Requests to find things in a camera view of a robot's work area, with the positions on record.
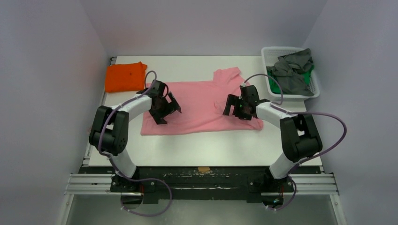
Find pink t shirt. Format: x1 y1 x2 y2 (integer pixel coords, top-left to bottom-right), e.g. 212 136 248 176
140 67 263 135

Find folded orange t shirt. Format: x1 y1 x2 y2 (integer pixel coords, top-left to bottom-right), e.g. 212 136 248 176
105 61 147 93

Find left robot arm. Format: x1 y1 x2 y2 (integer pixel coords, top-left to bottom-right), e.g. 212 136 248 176
89 80 182 192

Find green t shirt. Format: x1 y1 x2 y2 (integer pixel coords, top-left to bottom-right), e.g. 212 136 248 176
267 63 315 95

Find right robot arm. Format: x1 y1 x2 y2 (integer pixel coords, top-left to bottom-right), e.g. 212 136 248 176
223 85 323 191

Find brown tape piece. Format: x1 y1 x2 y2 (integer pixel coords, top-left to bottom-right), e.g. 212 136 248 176
198 166 211 173

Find white plastic basket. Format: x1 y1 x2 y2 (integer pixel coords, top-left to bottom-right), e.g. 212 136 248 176
261 46 320 101

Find grey t shirt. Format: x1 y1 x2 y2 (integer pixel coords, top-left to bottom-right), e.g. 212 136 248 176
266 48 314 97

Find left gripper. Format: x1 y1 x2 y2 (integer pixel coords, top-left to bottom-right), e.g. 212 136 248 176
150 92 180 124

